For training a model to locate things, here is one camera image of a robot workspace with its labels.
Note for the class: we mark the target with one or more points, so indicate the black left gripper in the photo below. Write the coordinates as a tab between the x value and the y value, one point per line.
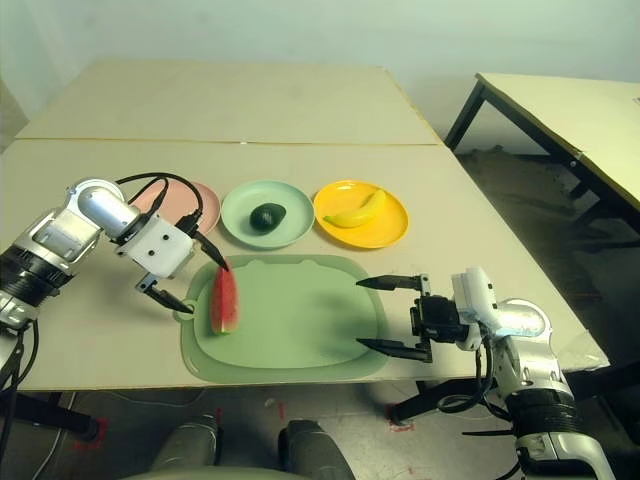
147	283

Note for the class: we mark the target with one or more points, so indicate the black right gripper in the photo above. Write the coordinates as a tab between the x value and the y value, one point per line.
437	320

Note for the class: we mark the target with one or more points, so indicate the red watermelon slice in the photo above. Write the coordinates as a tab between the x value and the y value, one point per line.
226	300

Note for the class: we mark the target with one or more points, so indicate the dark green avocado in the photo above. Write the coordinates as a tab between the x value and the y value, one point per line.
267	218

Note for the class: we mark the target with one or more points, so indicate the yellow banana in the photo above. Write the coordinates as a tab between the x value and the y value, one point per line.
357	214

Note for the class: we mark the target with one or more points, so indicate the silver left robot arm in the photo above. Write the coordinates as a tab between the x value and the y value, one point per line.
65	235

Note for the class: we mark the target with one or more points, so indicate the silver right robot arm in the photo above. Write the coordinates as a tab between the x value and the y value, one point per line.
530	360

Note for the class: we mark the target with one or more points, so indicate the pink round plate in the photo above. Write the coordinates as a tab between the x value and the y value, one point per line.
205	207

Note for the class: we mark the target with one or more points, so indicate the yellow round plate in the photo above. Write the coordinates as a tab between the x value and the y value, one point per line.
372	232

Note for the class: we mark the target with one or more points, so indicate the green silicone cutting mat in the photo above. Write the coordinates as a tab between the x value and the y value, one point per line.
300	330

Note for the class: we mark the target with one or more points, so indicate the mint green round plate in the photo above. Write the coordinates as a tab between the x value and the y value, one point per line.
295	225

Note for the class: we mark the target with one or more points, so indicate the grey robot right leg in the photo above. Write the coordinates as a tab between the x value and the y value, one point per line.
312	450

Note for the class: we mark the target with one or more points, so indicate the grey robot leg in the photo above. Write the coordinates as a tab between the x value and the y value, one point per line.
312	450
190	442

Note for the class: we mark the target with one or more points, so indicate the grey robot left leg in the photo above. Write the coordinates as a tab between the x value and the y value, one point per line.
190	442

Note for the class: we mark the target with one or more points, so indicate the clear plastic bag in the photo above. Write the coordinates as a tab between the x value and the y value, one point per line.
587	352

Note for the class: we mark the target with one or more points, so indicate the black-framed side table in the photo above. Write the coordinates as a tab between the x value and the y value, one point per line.
565	120

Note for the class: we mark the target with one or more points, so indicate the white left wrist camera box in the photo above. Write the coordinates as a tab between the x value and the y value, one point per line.
157	245

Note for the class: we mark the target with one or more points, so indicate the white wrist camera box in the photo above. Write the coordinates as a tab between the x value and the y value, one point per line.
157	245
475	295

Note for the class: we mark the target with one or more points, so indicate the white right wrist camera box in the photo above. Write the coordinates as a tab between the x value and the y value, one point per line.
475	295

